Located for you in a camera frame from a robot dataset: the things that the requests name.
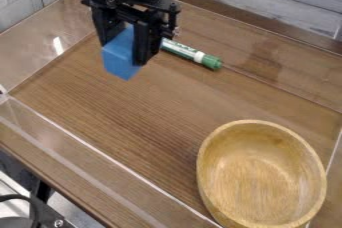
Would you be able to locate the blue rectangular block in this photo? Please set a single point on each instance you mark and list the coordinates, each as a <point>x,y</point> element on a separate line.
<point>116,54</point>

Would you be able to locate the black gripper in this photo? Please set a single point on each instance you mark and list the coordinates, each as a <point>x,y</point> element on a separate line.
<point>154,17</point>

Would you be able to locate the green and white marker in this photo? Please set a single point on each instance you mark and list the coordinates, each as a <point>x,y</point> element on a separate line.
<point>191,54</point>

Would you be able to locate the clear acrylic tray wall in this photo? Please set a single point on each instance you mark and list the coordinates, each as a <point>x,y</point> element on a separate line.
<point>114,142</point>

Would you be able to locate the black metal table leg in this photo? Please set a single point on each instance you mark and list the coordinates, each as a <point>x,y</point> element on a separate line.
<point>43,191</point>

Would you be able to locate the brown wooden bowl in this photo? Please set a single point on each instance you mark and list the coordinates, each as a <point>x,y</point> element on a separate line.
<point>261,176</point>

